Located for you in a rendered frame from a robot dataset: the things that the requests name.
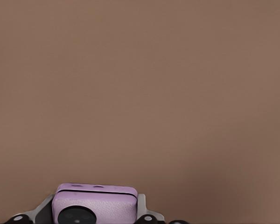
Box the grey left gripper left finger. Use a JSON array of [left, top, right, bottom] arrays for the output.
[[5, 192, 56, 224]]

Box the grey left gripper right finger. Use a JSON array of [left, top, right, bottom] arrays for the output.
[[135, 193, 166, 224]]

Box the small purple camera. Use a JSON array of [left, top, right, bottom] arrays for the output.
[[51, 182, 138, 224]]

